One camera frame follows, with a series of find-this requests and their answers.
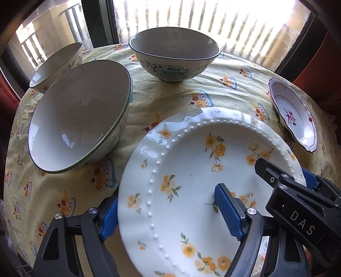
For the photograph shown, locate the small floral white bowl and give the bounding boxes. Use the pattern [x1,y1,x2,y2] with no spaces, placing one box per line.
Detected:
[29,42,84,94]

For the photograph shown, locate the large green-rimmed white bowl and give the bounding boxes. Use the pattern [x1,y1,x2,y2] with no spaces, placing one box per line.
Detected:
[27,59,133,174]

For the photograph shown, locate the yellow printed tablecloth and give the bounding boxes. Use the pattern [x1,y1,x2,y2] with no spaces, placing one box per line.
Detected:
[4,43,335,277]

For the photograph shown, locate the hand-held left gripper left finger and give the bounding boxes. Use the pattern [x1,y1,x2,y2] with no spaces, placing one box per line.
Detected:
[32,190,120,277]

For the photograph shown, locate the white bowl with printed label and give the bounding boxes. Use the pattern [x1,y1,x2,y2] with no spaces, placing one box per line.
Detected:
[129,27,221,84]

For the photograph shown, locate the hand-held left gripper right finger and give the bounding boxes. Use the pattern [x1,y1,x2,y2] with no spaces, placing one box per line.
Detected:
[214,183,307,277]

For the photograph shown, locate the small red-patterned white plate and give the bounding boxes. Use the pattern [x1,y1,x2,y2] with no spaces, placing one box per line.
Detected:
[268,78,318,153]

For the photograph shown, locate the white yellow-flower plate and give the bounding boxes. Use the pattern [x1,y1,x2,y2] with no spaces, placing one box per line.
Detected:
[117,107,307,277]

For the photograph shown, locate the balcony railing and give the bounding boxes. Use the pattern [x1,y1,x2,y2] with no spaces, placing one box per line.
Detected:
[114,0,312,70]

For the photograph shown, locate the dark window frame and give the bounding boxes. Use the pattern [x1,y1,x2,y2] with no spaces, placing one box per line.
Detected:
[0,0,328,94]

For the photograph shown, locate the red curtain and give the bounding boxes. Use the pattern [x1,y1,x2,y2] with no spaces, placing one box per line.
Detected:
[0,72,20,115]
[293,35,341,107]

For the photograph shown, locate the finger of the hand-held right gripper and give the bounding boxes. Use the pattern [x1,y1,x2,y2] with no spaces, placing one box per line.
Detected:
[254,158,307,192]
[301,170,341,207]

